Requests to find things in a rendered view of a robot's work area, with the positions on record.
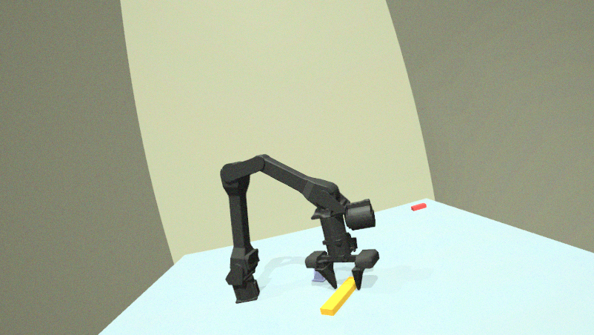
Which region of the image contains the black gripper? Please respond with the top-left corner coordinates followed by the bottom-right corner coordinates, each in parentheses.
top-left (305, 231), bottom-right (380, 291)

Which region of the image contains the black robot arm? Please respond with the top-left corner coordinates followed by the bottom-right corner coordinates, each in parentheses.
top-left (220, 154), bottom-right (376, 304)

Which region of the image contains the yellow bar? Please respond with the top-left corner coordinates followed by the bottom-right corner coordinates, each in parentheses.
top-left (320, 277), bottom-right (356, 316)

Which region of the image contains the red rectangular bar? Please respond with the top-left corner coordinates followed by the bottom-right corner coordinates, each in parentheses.
top-left (411, 203), bottom-right (427, 211)

